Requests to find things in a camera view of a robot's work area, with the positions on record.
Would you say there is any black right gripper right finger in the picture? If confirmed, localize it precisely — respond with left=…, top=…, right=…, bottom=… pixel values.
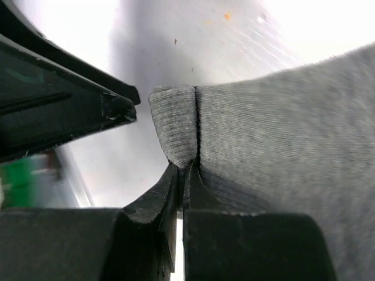
left=183, top=162, right=336, bottom=280

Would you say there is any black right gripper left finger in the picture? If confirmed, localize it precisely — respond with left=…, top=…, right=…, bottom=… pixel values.
left=1, top=164, right=178, bottom=280

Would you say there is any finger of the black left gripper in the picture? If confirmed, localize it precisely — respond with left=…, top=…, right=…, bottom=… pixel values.
left=1, top=1, right=140, bottom=162

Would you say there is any grey striped sock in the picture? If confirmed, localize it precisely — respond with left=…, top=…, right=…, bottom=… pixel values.
left=149, top=44, right=374, bottom=280

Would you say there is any aluminium frame rail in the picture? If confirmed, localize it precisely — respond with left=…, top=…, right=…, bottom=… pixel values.
left=47, top=148, right=94, bottom=208

